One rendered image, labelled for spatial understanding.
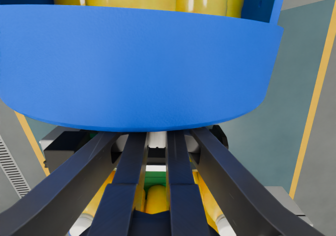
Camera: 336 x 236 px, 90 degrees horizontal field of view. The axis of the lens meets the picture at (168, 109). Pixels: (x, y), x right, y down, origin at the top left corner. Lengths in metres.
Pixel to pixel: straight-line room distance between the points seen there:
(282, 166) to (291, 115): 0.57
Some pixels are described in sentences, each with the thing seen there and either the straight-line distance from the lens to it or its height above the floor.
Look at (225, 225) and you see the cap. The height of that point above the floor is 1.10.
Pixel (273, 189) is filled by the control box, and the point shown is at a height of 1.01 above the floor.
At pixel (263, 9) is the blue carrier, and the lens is 0.25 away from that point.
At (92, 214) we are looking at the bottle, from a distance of 0.44.
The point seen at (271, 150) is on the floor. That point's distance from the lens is 1.94.
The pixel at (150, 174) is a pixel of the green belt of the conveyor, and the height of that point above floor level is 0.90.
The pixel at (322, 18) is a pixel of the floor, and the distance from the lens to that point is 1.74.
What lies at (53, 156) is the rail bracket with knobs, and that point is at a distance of 0.47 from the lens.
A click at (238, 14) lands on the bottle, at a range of 0.26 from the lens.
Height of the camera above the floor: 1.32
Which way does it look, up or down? 67 degrees down
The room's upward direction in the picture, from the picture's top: 176 degrees clockwise
